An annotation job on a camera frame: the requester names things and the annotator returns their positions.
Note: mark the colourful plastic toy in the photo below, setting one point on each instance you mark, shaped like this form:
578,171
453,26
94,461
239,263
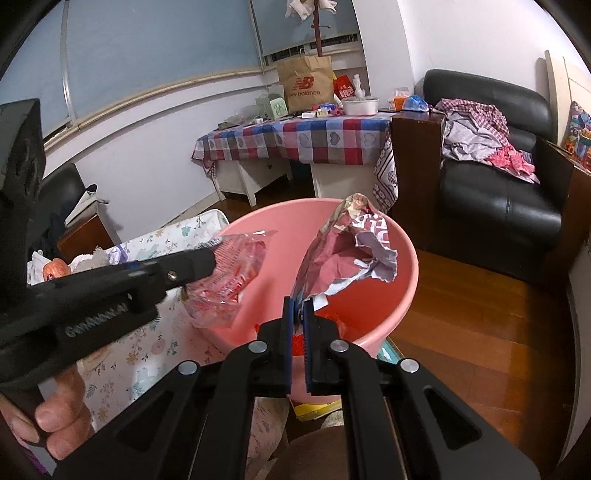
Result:
330,110

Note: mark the black leather armchair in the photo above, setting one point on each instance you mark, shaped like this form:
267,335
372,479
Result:
489,217

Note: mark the pink plastic basin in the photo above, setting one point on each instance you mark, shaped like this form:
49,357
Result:
383,295

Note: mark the red apple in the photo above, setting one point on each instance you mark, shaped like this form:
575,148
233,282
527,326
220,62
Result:
55,270

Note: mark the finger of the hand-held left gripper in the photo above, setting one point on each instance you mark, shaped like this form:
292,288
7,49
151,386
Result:
184,267

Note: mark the white round tin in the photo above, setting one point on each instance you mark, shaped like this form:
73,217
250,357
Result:
360,107

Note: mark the floral printed cloth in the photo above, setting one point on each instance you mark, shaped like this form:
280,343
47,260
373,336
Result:
134,360

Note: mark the clear plastic bag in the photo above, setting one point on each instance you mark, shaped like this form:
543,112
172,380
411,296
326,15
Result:
247,115

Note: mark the person's left hand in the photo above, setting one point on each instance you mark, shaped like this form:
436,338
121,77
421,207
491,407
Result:
69,410

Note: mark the comic print cushion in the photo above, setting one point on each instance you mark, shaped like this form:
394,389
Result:
579,134

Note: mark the red-brown coat rack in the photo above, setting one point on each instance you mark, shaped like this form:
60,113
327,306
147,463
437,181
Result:
320,37

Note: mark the red checkered shirt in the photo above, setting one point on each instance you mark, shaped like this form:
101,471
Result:
480,115

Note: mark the person's leg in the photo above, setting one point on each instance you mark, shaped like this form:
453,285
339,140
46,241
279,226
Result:
309,457

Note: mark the small wooden stand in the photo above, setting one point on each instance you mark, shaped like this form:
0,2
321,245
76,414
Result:
87,237

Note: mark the black leather chair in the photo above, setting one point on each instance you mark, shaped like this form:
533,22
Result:
60,194

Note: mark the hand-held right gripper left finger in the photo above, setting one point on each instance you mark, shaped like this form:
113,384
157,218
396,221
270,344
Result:
288,337

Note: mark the white table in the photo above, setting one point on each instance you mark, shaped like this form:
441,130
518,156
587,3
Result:
249,177

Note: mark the checkered heart tablecloth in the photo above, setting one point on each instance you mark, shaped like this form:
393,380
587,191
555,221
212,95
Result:
318,138

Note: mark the white garment on rack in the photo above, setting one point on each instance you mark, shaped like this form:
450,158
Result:
300,7

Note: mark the red snack wrapper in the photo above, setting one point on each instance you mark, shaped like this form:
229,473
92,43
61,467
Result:
332,258

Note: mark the red gift bag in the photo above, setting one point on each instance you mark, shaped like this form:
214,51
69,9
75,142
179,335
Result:
342,87

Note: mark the dark wooden side cabinet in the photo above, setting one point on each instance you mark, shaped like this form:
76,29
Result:
561,207
415,175

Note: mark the orange box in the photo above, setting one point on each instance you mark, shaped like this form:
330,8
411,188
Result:
398,99

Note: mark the blue plastic bag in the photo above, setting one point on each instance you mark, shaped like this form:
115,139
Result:
415,104

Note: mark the yellow packet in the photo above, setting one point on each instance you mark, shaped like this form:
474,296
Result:
316,410

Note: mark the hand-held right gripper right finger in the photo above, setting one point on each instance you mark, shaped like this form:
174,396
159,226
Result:
308,344

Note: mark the grey garment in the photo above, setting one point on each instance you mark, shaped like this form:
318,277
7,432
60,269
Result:
464,143

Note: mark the pink floral garment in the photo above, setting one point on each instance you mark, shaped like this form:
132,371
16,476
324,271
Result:
512,161

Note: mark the beige patterned cushion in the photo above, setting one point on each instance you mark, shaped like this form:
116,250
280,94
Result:
333,421

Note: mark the brown paper bag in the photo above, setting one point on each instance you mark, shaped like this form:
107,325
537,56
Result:
302,83

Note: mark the white board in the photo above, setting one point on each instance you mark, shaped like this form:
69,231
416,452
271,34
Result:
556,87

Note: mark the white cloth bag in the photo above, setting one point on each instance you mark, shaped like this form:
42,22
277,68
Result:
87,203

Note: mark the narrow window blue blind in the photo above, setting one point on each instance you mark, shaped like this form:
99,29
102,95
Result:
277,23

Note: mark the grey flat object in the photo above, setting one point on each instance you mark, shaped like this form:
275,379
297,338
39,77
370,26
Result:
228,124

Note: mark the light green box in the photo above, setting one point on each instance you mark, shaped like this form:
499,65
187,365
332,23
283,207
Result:
272,107

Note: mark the clear red plastic wrapper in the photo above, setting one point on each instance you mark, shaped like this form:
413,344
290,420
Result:
226,288

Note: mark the large window blue blind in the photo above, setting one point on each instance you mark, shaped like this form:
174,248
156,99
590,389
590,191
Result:
152,41

